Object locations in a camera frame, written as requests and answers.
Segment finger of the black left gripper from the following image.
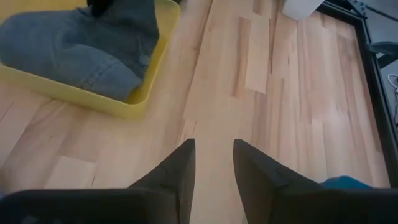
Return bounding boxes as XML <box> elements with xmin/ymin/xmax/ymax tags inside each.
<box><xmin>86</xmin><ymin>0</ymin><xmax>110</xmax><ymax>18</ymax></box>

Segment tangled white cables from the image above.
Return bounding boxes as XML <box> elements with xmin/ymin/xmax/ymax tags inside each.
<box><xmin>387</xmin><ymin>73</ymin><xmax>398</xmax><ymax>125</ymax></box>

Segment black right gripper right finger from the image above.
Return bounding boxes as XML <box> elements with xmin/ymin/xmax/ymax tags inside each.
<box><xmin>233</xmin><ymin>138</ymin><xmax>398</xmax><ymax>224</ymax></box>

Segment yellow plastic tray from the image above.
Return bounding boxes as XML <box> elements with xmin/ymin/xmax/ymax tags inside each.
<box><xmin>0</xmin><ymin>0</ymin><xmax>182</xmax><ymax>121</ymax></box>

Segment blue plastic tray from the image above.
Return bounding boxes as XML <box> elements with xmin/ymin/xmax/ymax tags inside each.
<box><xmin>320</xmin><ymin>175</ymin><xmax>374</xmax><ymax>190</ymax></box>

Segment black aluminium table frame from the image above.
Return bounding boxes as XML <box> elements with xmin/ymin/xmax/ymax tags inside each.
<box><xmin>317</xmin><ymin>0</ymin><xmax>398</xmax><ymax>187</ymax></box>

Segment green plant in white pot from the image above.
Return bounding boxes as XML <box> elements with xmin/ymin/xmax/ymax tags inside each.
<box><xmin>281</xmin><ymin>0</ymin><xmax>326</xmax><ymax>21</ymax></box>

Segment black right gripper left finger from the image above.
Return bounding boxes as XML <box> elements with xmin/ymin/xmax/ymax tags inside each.
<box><xmin>0</xmin><ymin>138</ymin><xmax>197</xmax><ymax>224</ymax></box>

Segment grey denim baseball cap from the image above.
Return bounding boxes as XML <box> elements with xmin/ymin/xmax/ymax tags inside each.
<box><xmin>0</xmin><ymin>0</ymin><xmax>160</xmax><ymax>102</ymax></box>

